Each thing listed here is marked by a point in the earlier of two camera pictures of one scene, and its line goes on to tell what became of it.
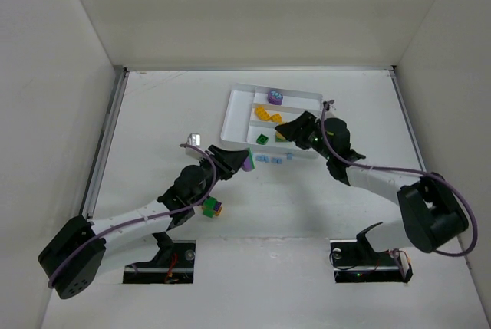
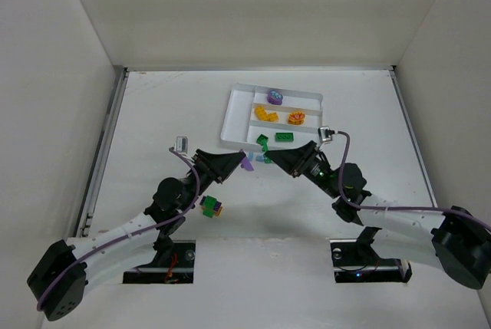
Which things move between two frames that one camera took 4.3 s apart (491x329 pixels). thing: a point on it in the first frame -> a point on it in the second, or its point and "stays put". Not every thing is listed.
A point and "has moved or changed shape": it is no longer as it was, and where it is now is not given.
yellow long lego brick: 261,113 stays put
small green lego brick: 261,139 stays put
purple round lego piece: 275,97 stays put
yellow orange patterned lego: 278,135 has moved or changed shape
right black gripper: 308,132 -> 307,160
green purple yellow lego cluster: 212,208 stays put
